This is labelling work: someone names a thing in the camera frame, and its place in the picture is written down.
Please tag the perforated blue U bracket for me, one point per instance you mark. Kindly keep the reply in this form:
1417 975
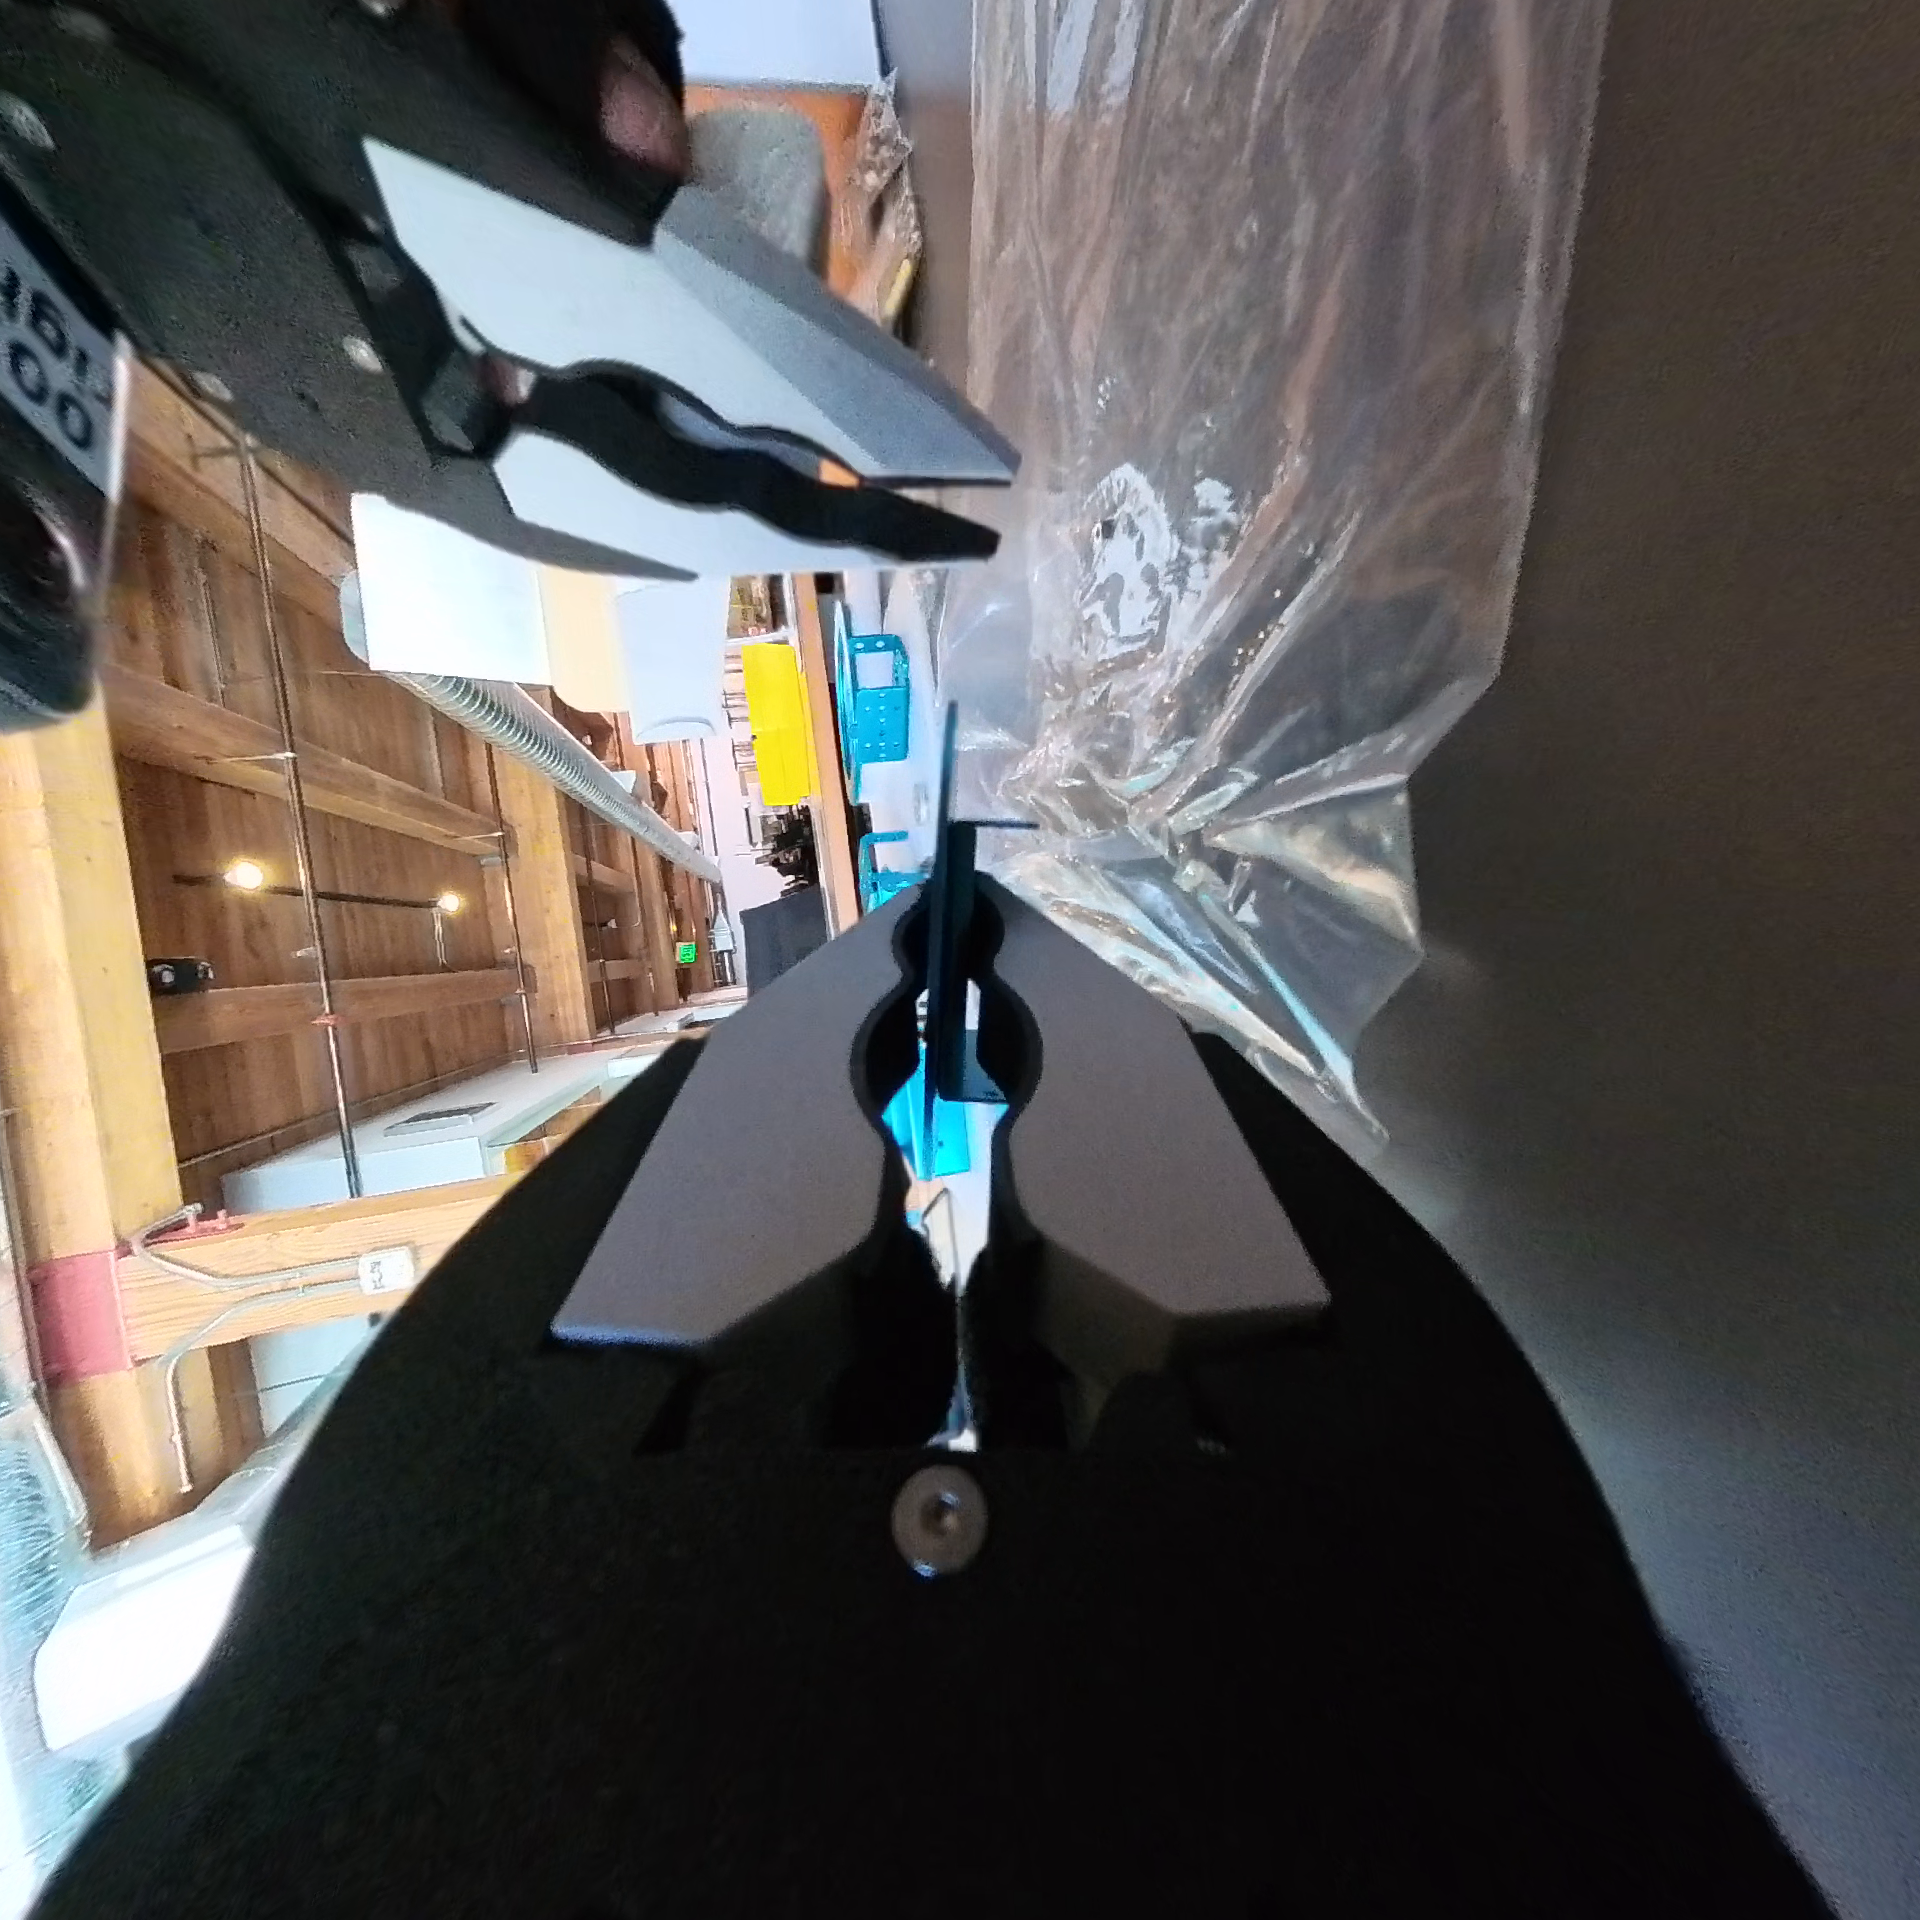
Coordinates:
879 704

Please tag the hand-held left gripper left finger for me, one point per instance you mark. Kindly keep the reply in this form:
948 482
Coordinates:
722 1184

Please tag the person's right hand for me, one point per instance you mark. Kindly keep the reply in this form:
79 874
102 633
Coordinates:
638 98

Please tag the blue flanged metal bracket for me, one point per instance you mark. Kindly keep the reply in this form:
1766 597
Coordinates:
885 861

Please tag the blue round metal plate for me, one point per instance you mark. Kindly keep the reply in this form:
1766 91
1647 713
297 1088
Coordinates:
950 900

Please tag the clear plastic bag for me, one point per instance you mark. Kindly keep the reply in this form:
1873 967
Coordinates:
1276 450

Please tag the clear hardware bags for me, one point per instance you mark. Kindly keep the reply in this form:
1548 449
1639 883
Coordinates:
885 181

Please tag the yellow bin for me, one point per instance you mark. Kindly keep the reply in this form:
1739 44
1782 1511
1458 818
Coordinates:
781 720

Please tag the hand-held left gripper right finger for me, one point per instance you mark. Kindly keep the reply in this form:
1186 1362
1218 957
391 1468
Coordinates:
1171 1184

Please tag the silver ventilation duct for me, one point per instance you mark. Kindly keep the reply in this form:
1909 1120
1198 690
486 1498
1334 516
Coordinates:
570 764

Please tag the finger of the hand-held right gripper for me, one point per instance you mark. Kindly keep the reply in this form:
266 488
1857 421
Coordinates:
630 509
750 315

